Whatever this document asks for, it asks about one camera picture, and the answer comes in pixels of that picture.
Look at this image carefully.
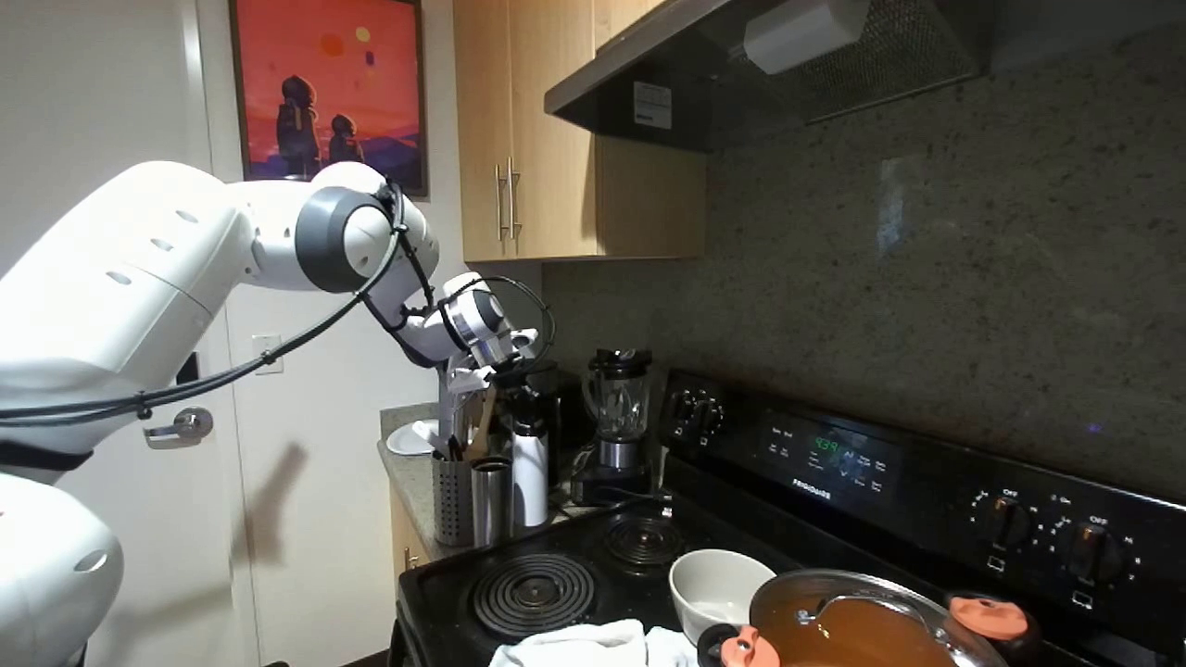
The silver metal bottle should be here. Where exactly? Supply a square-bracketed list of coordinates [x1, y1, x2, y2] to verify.
[472, 461, 509, 549]

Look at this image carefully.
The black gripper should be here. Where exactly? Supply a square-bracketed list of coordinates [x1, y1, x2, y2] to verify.
[495, 365, 555, 433]

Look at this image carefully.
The small white bowl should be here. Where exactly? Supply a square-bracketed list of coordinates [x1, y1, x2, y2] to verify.
[666, 549, 773, 640]

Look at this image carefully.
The door handle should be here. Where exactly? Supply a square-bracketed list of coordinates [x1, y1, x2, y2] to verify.
[146, 407, 215, 449]

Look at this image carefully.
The metal utensil holder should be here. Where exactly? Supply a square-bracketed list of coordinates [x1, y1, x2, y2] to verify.
[435, 458, 472, 549]

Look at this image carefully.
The white cloth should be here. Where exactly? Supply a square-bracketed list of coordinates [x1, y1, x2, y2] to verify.
[489, 621, 695, 667]

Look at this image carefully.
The wooden upper cabinet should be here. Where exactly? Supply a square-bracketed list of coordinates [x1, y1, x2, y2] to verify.
[451, 0, 709, 262]

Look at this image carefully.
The range hood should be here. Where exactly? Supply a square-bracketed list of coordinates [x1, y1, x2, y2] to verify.
[545, 0, 998, 154]

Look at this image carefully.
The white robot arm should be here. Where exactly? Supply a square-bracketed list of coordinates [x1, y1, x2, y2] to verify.
[0, 159, 535, 667]

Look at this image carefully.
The white bottle with black cap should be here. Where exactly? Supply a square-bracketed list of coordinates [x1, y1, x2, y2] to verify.
[510, 432, 548, 529]

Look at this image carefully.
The black stove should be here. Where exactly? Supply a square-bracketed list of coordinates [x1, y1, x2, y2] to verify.
[388, 372, 1186, 667]

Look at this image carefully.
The blender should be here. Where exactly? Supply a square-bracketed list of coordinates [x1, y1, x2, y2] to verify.
[571, 350, 652, 506]

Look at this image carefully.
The orange wall picture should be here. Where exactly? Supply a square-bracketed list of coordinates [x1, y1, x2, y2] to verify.
[230, 0, 430, 198]

